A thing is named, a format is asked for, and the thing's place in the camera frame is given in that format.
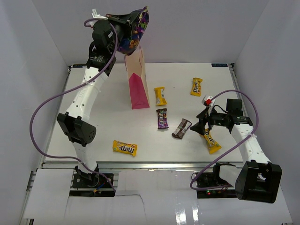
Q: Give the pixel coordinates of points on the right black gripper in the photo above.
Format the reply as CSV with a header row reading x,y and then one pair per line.
x,y
204,116

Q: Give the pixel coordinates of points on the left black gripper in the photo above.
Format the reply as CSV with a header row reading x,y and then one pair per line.
x,y
126,21

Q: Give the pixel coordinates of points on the yellow M&M pack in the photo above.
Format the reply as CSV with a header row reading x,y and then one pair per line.
x,y
196,87
212,145
125,148

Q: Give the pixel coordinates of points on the large purple snack bag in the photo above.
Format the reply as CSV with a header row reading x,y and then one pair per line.
x,y
140,22

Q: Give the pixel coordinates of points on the brown candy pack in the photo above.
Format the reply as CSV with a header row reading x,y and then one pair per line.
x,y
181,129

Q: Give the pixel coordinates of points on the brown purple M&M pack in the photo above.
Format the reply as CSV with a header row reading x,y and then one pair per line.
x,y
162,119

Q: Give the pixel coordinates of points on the yellow snack bar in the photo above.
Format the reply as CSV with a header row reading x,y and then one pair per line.
x,y
159,96

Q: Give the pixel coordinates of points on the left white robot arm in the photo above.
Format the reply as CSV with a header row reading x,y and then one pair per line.
x,y
107,34

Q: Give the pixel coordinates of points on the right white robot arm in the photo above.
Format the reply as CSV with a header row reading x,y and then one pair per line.
x,y
259,179

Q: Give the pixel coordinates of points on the pink and cream paper bag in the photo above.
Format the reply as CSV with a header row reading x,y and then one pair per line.
x,y
136,75

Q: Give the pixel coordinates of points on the blue label left corner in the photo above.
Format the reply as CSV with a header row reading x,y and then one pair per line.
x,y
78,65

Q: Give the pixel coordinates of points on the blue label corner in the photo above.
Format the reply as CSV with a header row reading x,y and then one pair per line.
x,y
219,65
78,65

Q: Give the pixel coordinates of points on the blue label right corner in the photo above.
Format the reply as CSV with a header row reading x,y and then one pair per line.
x,y
219,65

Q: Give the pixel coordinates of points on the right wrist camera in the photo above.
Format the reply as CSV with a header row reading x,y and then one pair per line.
x,y
208,102

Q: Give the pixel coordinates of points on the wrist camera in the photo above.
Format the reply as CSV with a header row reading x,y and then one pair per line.
x,y
208,102
95,15

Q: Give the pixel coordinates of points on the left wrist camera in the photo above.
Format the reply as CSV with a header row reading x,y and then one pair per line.
x,y
95,15

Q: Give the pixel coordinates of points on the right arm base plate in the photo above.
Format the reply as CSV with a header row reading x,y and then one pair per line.
x,y
213,187

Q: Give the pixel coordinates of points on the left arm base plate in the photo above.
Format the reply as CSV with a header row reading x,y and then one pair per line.
x,y
99,187

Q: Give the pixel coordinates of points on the aluminium front rail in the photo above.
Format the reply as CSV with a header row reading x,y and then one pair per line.
x,y
130,165

